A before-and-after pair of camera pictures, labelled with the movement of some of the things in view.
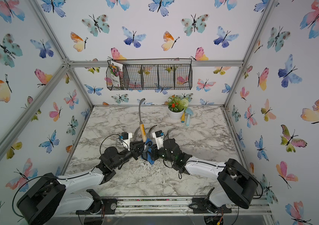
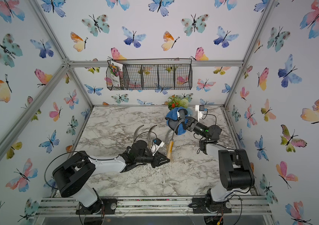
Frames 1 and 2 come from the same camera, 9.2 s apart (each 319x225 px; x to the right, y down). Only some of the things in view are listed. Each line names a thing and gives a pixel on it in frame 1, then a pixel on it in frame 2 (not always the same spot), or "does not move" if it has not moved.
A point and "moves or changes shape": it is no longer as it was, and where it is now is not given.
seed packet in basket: x=116 y=70 does not move
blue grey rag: x=146 y=154 moves or changes shape
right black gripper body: x=162 y=153 -> x=200 y=130
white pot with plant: x=176 y=106 does not move
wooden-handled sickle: x=143 y=132 moves or changes shape
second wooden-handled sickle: x=135 y=133 does not move
